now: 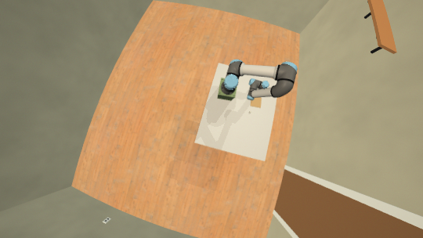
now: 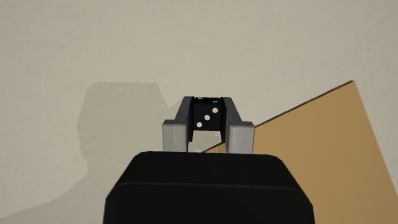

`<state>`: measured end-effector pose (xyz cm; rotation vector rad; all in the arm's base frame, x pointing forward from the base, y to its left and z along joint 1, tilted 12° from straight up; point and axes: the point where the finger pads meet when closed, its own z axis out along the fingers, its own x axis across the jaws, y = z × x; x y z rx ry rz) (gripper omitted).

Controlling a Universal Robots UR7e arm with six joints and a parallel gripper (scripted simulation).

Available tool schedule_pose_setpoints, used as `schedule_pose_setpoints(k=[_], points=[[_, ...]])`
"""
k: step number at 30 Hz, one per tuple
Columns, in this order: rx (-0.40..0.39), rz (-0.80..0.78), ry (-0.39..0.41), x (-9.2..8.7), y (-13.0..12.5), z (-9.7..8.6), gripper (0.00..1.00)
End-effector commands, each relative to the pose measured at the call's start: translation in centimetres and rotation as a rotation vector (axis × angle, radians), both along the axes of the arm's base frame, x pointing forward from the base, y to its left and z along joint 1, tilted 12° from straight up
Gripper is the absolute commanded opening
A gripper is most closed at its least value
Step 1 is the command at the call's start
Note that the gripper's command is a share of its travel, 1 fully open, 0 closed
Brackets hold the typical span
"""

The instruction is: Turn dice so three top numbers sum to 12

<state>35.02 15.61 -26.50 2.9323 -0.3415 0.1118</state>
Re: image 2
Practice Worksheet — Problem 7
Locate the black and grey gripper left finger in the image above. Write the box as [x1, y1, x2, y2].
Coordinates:
[162, 96, 195, 152]

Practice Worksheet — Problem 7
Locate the black die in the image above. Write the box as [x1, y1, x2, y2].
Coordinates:
[193, 97, 222, 131]

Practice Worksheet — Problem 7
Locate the tan flat mat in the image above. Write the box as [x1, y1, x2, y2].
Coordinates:
[253, 80, 398, 224]

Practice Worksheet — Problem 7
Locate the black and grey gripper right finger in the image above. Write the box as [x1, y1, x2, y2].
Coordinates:
[220, 97, 255, 154]

